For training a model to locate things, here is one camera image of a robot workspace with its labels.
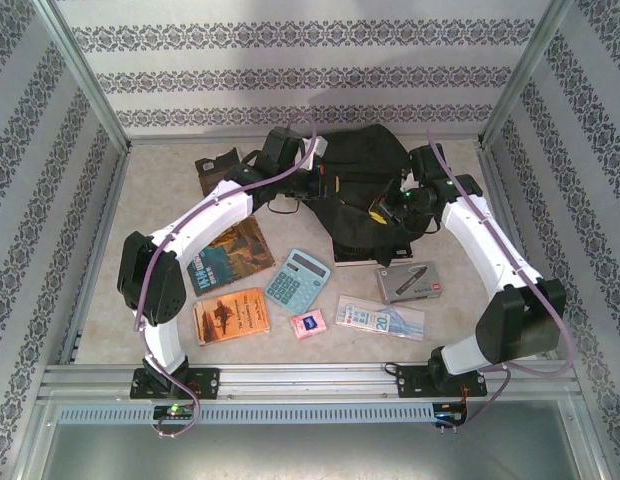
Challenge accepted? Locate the black backpack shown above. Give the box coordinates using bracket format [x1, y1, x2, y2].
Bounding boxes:
[266, 123, 437, 267]

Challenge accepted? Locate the grey pen box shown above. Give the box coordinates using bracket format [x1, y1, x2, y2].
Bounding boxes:
[375, 260, 442, 306]

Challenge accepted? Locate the black torn paperback book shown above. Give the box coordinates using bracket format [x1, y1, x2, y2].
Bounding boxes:
[193, 147, 241, 199]

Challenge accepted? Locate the clear ruler set package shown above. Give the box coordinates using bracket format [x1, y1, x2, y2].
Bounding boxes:
[334, 294, 427, 343]

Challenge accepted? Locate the light blue calculator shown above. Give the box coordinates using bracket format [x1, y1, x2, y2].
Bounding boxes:
[264, 248, 333, 316]

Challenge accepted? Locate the teal and orange book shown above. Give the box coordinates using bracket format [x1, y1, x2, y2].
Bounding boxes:
[185, 215, 277, 298]

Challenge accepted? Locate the pink tissue pack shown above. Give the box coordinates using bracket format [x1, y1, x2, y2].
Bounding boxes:
[290, 309, 328, 343]

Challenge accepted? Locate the orange paperback book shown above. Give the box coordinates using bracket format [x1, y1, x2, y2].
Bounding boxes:
[191, 287, 273, 348]

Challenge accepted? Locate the white notebook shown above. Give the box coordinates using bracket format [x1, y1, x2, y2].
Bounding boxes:
[332, 252, 414, 268]

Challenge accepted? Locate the small controller board blue light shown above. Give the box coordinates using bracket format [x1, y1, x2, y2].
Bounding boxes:
[433, 401, 470, 427]

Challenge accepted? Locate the grey metal sheet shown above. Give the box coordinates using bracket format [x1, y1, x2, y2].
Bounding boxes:
[37, 399, 604, 480]

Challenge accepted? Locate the small controller board green light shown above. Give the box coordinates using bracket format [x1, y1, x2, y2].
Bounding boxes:
[153, 403, 196, 420]

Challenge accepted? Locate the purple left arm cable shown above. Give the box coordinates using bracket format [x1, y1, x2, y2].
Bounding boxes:
[133, 112, 321, 441]

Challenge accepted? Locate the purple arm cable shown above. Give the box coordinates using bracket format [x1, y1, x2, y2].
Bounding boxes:
[133, 112, 321, 441]
[426, 128, 576, 431]

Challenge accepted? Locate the aluminium side rail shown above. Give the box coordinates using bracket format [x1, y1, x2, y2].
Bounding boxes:
[57, 144, 134, 366]
[473, 139, 579, 364]

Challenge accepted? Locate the aluminium back rail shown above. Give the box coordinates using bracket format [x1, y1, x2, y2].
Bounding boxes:
[125, 133, 486, 147]

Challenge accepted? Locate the aluminium frame post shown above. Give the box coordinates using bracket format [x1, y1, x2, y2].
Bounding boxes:
[33, 0, 132, 154]
[478, 0, 575, 150]

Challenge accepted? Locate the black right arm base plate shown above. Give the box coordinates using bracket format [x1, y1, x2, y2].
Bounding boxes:
[394, 365, 489, 400]

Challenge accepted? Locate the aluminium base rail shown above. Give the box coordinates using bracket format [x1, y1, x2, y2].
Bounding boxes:
[37, 362, 584, 401]

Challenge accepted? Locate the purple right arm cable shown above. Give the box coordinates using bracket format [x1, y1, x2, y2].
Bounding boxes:
[426, 128, 576, 431]

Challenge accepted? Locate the grey slotted cable duct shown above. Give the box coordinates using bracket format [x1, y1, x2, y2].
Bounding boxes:
[56, 403, 437, 427]

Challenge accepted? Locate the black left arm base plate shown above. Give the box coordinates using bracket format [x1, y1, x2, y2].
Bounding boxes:
[129, 367, 222, 401]

